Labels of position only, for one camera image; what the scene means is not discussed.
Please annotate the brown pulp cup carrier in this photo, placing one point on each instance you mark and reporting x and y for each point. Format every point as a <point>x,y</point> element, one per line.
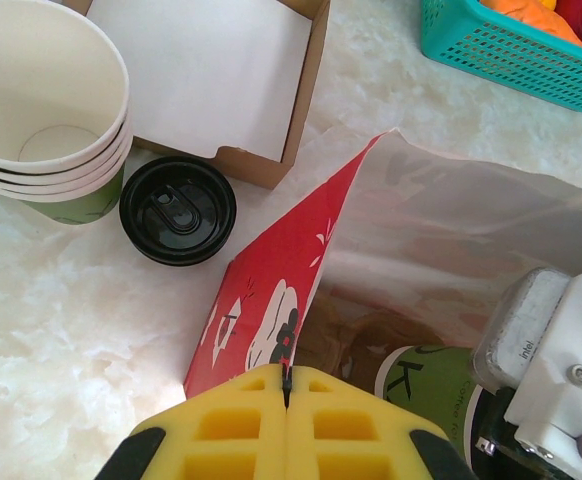
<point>351,330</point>

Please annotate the single green paper cup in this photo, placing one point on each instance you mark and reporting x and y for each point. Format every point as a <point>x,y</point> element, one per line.
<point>421,385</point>

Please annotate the stack of green paper cups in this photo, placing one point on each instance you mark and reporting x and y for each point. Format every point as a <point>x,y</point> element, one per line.
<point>46,75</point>

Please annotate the teal plastic basket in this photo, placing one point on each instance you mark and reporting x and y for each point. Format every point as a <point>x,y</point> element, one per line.
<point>496,55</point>

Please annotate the orange carrot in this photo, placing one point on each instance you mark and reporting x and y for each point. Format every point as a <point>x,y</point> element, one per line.
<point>536,17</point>

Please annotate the yellow banana bunch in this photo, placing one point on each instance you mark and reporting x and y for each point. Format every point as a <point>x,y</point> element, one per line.
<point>550,3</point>

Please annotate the white red printed paper bag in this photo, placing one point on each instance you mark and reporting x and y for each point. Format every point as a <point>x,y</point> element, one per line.
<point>281,260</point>

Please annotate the stack of black cup lids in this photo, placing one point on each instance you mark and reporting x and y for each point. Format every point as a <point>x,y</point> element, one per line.
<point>178,210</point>

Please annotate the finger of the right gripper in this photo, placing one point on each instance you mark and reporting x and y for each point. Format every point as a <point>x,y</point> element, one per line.
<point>491,415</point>

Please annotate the brown cardboard box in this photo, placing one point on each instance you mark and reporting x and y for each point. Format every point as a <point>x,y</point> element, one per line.
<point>196,75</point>

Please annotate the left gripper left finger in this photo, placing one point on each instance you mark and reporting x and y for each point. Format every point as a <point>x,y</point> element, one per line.
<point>221,435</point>

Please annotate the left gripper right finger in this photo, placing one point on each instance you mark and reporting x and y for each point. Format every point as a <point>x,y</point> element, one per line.
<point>351,435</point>

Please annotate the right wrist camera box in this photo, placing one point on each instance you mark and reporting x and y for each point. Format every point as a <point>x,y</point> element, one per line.
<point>546,340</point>

